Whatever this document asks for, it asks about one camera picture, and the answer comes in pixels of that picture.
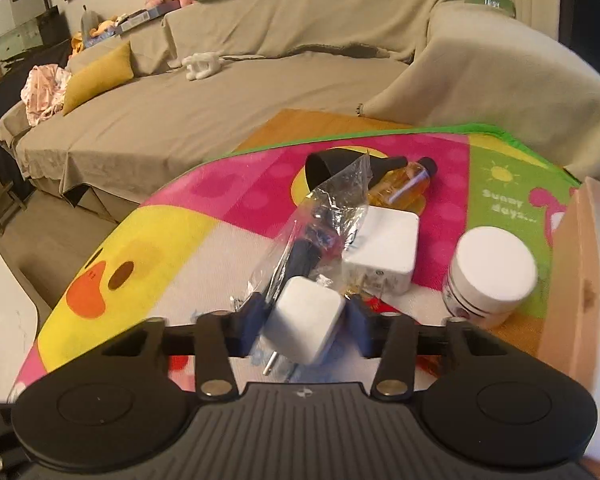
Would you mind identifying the green label box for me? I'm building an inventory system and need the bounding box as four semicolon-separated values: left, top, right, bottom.
466;0;516;18

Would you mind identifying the beige covered sofa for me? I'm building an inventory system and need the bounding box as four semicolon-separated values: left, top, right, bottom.
0;0;600;203

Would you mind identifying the small white charger plug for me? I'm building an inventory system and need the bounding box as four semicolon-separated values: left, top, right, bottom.
262;276;344;376

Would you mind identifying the amber liquid bottle black cap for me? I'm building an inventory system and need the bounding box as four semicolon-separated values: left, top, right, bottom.
367;157;438;210

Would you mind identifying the large white power adapter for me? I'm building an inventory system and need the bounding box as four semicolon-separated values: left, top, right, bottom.
341;206;419;296

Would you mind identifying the clear plastic bag with item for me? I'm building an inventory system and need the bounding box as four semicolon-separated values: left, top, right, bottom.
230;152;372;311

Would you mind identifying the black cone-shaped object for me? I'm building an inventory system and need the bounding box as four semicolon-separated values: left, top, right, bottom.
304;148;408;191

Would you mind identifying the mustard yellow cushion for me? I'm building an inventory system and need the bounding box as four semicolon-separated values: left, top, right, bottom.
62;42;135;115

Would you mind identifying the pink cardboard box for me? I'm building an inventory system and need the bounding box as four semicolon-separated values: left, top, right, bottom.
538;178;600;391

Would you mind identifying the white lidded cream jar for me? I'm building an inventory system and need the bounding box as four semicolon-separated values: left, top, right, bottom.
442;226;538;328

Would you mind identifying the white small toy on sofa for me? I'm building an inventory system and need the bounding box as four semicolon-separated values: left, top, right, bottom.
182;52;224;81

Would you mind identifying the pink crumpled cloth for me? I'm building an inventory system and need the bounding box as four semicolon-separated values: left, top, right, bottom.
20;64;72;127

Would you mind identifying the colourful duck play mat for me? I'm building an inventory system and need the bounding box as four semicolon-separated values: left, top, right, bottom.
12;125;578;394

